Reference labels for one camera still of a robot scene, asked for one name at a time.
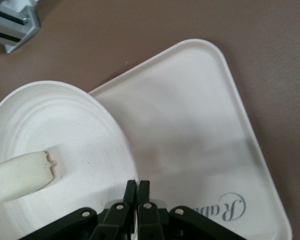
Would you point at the cream rabbit print tray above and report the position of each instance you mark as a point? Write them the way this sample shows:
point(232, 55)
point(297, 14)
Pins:
point(190, 112)

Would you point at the white steamed bun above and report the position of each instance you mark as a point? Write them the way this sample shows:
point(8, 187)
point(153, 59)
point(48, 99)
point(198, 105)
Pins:
point(20, 175)

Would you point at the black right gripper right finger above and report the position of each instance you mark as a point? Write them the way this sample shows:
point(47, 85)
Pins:
point(150, 222)

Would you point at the brown table cover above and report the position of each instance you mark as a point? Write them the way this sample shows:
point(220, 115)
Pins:
point(115, 37)

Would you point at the cream round plate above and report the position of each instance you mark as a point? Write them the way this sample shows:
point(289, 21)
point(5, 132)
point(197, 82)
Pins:
point(77, 130)

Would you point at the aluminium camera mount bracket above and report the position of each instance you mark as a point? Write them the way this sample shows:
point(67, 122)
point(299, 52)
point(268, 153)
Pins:
point(17, 27)

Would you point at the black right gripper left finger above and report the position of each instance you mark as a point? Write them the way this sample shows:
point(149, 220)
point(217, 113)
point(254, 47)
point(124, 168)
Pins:
point(110, 222)

